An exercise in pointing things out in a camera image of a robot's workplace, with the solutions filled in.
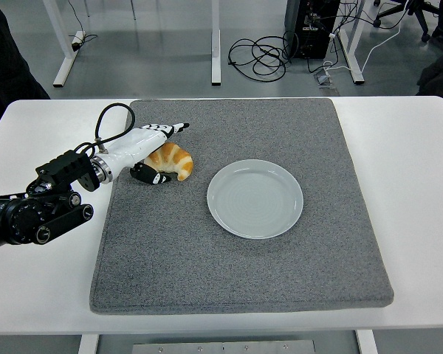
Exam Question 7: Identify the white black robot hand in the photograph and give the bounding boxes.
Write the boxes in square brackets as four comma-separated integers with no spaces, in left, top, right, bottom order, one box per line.
[97,121,190,186]

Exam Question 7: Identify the golden croissant bread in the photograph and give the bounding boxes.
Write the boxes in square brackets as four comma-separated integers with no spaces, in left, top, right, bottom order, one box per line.
[144,142,194,182]

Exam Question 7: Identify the pale grey round plate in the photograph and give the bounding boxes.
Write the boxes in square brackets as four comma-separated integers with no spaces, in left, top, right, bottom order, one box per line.
[206,159,304,240]

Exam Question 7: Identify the grey metal plate with screws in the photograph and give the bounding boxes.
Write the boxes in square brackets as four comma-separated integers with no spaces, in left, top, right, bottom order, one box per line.
[131,339,317,354]

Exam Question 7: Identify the white desk leg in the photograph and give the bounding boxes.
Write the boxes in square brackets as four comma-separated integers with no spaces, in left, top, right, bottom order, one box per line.
[210,0,222,87]
[338,0,366,85]
[41,0,78,89]

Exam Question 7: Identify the white power strip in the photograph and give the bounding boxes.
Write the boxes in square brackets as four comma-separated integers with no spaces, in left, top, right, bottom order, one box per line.
[71,30,86,52]

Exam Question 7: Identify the person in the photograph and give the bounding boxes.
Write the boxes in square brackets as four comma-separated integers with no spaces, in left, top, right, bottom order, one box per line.
[0,0,52,128]
[416,0,443,97]

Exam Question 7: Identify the grey fabric mat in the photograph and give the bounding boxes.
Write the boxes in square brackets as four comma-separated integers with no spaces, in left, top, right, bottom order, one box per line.
[89,97,395,315]

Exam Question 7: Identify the grey floor socket box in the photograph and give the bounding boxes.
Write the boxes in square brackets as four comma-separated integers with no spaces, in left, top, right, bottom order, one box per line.
[312,70,340,89]

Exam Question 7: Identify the white table leg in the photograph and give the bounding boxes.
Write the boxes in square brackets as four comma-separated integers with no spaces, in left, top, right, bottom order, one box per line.
[355,329,378,354]
[77,333,100,354]

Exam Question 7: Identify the black computer tower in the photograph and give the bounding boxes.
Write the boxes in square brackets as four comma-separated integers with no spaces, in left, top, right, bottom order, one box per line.
[283,0,341,60]

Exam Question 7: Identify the black office chair base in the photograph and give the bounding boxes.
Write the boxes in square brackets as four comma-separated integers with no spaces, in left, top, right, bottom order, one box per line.
[372,0,431,42]

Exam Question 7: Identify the black coiled floor cable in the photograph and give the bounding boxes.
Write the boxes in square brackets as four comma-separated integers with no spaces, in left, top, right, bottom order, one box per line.
[227,35,292,82]

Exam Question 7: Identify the white floor cable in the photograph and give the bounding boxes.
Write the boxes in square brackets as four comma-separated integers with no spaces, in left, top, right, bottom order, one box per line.
[321,21,402,74]

